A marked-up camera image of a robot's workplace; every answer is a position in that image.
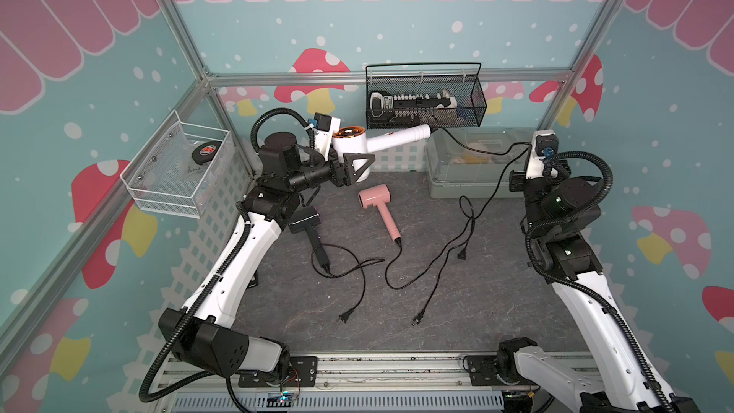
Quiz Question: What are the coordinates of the black hair dryer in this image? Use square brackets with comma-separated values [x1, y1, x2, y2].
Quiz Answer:
[289, 206, 331, 273]

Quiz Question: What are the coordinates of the white wire mesh basket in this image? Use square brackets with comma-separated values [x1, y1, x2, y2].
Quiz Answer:
[120, 112, 235, 219]

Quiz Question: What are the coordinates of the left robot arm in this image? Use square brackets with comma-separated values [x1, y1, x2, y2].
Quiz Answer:
[138, 107, 374, 403]

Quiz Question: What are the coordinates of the black wire mesh basket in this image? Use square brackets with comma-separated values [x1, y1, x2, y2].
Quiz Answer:
[364, 62, 487, 129]

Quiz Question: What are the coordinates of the black white power strip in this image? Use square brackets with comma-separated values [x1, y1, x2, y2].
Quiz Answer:
[367, 91, 458, 124]

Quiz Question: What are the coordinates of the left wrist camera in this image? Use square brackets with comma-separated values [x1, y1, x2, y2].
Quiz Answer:
[310, 113, 341, 159]

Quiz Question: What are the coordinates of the pink hair dryer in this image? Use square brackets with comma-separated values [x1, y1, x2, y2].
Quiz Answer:
[359, 185, 403, 247]

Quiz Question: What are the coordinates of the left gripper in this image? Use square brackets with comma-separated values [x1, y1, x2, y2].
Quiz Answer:
[287, 143, 374, 191]

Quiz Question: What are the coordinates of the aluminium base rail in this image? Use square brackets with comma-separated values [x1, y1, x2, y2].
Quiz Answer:
[149, 352, 567, 412]

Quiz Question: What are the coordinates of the green clear storage box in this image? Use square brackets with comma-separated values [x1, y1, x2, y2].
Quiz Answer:
[425, 127, 533, 199]

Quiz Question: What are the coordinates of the black red tape measure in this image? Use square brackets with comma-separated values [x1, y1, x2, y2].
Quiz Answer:
[191, 141, 223, 166]

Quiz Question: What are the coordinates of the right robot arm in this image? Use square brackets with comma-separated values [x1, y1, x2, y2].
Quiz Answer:
[494, 145, 699, 412]

